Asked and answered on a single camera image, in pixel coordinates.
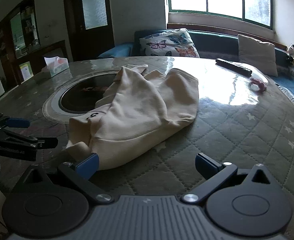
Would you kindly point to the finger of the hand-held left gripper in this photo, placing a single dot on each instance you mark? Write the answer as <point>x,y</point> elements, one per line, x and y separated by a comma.
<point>18,123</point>
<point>45,142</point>

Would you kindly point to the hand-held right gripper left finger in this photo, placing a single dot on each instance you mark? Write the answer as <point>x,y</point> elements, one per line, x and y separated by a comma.
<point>88,164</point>

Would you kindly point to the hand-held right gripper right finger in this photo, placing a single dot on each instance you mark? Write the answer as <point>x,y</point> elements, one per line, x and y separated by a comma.
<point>205,166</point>

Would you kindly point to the cream hoodie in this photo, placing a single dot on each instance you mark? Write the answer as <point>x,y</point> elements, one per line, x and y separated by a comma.
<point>137,105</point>

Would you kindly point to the round black induction cooktop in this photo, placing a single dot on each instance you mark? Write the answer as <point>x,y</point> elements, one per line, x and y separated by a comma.
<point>74,100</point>

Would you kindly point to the tissue box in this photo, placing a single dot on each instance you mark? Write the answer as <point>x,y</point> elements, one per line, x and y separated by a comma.
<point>59,68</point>

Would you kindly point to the dark wooden cabinet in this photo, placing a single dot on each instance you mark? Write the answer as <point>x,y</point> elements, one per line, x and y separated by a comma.
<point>7,42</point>

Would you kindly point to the black remote control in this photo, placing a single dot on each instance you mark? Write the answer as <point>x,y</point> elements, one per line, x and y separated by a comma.
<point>233,66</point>

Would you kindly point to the blue cushion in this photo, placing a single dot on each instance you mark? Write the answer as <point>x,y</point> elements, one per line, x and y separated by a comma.
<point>117,50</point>

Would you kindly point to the dark wooden door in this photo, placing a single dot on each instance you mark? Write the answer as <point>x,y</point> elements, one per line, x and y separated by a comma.
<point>74,17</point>

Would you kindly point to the beige pillow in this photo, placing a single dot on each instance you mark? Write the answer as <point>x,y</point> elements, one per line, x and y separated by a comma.
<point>257,52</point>

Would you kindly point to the dark teal sofa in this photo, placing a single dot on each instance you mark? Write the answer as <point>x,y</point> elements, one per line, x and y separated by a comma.
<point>212,40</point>

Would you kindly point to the butterfly print pillow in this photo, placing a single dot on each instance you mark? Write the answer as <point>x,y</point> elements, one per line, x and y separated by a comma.
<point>167,42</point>

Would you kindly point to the black and white plush toy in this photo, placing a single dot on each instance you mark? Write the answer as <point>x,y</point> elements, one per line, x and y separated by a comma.
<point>291,51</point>

